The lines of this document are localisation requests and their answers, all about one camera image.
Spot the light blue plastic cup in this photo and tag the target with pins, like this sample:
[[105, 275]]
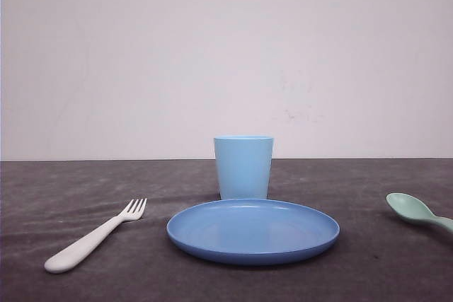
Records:
[[243, 166]]

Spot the mint green plastic spoon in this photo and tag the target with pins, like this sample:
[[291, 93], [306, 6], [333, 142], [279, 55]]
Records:
[[413, 210]]

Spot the white plastic fork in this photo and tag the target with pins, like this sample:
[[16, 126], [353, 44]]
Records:
[[78, 251]]

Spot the blue plastic plate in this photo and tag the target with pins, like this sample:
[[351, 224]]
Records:
[[252, 232]]

